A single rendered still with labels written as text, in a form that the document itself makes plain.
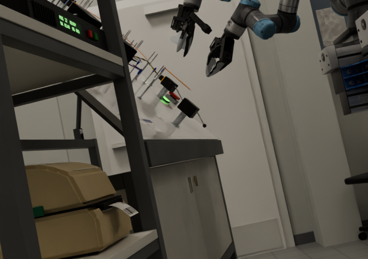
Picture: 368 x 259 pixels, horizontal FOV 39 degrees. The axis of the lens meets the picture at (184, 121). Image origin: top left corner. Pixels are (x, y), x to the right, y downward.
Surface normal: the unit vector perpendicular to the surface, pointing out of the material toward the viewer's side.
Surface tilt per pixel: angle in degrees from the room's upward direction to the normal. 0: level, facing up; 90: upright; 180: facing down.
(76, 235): 90
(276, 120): 90
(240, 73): 90
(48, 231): 90
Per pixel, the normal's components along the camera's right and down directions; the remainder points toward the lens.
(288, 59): -0.02, -0.07
